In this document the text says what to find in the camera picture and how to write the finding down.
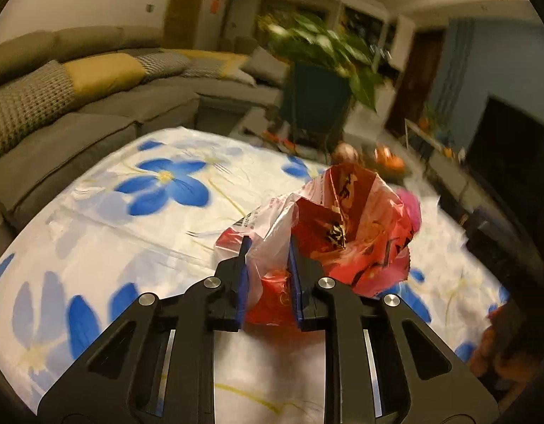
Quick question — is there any red white plastic bag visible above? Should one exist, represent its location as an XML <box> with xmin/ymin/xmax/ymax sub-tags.
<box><xmin>214</xmin><ymin>163</ymin><xmax>416</xmax><ymax>326</ymax></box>

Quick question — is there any wooden door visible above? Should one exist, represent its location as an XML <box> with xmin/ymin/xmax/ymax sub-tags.
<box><xmin>163</xmin><ymin>0</ymin><xmax>215</xmax><ymax>49</ymax></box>

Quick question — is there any right hand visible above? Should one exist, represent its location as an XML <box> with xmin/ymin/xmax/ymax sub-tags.
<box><xmin>468</xmin><ymin>301</ymin><xmax>544</xmax><ymax>393</ymax></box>

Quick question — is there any houndstooth cushion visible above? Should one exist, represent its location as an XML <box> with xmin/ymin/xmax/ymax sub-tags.
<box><xmin>0</xmin><ymin>60</ymin><xmax>76</xmax><ymax>157</ymax></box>

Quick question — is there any green potted plant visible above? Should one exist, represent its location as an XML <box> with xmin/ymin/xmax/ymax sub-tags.
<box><xmin>259</xmin><ymin>12</ymin><xmax>383</xmax><ymax>135</ymax></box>

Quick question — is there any grey sectional sofa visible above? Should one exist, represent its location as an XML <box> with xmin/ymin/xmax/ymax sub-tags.
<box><xmin>0</xmin><ymin>26</ymin><xmax>287</xmax><ymax>231</ymax></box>

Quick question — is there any floral blue white tablecloth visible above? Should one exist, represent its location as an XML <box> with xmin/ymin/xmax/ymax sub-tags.
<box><xmin>0</xmin><ymin>127</ymin><xmax>509</xmax><ymax>423</ymax></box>

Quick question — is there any small pink wrapper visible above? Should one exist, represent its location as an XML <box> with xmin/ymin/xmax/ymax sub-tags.
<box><xmin>395</xmin><ymin>187</ymin><xmax>421</xmax><ymax>232</ymax></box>

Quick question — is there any black flat television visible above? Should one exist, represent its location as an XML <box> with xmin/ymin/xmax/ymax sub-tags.
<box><xmin>466</xmin><ymin>97</ymin><xmax>544</xmax><ymax>258</ymax></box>

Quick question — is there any yellow cushion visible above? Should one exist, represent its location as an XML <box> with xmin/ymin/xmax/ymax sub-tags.
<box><xmin>63</xmin><ymin>53</ymin><xmax>146</xmax><ymax>106</ymax></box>

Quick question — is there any fruit plate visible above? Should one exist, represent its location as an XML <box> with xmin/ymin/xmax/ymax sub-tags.
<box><xmin>372</xmin><ymin>146</ymin><xmax>406</xmax><ymax>177</ymax></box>

